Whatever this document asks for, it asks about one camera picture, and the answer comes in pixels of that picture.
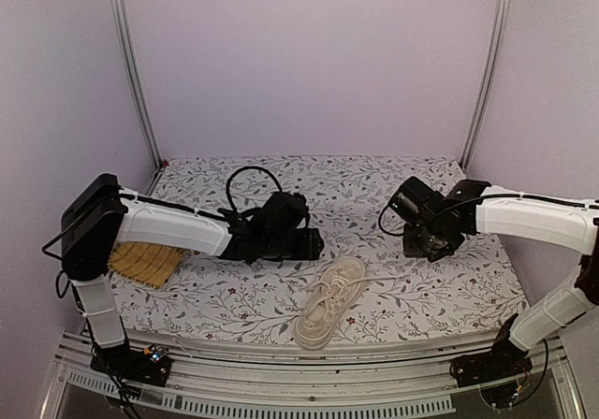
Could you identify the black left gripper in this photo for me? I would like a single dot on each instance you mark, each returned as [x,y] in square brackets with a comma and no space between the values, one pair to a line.
[312,249]

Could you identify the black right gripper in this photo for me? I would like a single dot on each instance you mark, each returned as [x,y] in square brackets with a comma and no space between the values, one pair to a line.
[411,249]

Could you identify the cream lace platform sneaker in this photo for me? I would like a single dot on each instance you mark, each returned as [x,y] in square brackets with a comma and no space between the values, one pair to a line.
[339,287]

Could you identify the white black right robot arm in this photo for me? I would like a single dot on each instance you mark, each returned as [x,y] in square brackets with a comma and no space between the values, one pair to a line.
[544,234]

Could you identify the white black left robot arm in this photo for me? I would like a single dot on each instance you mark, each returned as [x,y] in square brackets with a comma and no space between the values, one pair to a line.
[106,215]

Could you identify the yellow woven placemat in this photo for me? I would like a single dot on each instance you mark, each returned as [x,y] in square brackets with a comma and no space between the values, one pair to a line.
[146,263]

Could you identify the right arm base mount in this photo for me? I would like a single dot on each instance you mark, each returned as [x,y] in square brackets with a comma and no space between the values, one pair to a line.
[502,360]

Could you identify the aluminium front rail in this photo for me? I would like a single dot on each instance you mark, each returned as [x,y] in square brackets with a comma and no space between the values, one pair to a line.
[217,379]

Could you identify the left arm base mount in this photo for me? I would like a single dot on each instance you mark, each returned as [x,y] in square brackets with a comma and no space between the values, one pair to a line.
[151,365]

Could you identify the right aluminium frame post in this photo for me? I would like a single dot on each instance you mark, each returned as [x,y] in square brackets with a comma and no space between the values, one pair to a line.
[499,23]

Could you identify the aluminium frame post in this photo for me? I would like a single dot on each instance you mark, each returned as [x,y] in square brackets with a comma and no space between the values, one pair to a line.
[499,23]
[123,32]

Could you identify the left aluminium frame post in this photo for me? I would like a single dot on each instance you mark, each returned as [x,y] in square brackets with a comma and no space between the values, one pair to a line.
[123,32]

